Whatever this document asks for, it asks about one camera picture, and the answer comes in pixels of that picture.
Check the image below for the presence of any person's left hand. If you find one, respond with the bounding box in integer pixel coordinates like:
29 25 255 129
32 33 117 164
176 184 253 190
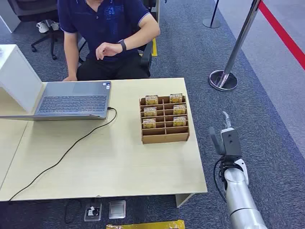
96 42 123 61

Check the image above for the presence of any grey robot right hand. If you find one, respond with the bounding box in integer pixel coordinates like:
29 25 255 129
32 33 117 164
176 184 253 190
209 111 242 158

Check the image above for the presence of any person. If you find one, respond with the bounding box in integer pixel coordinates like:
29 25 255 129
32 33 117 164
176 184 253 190
56 0 160 82

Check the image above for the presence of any cardboard card holder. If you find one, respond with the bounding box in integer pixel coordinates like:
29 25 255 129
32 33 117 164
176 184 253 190
139 93 191 145

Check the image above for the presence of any grey laptop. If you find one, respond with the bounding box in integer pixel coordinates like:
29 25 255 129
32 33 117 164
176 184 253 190
0 81 112 122

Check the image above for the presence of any black swivel chair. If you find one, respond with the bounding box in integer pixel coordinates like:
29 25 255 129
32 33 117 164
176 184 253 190
7 0 64 61

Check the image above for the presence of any white box stand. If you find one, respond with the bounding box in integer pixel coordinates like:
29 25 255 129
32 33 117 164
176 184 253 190
0 44 44 114

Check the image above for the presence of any red barrier belt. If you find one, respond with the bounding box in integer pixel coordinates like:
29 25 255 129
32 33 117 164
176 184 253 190
258 0 305 71

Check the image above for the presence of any floor socket with plug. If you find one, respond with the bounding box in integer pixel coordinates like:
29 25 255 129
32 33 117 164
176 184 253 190
84 203 102 222

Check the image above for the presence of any steel floor socket cover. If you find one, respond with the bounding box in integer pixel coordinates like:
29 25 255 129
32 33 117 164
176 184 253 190
108 199 127 220

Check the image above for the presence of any black laptop power cable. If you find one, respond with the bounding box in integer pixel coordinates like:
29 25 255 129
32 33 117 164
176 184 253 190
8 107 117 203

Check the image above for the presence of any chrome stanchion post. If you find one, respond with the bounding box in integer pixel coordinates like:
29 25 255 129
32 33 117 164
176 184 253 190
208 0 262 93

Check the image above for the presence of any dark stanchion post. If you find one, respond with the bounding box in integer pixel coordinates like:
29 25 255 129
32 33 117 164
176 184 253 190
202 0 221 29

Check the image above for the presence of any black floor cable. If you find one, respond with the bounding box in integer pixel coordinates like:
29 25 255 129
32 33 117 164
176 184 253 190
64 198 82 225

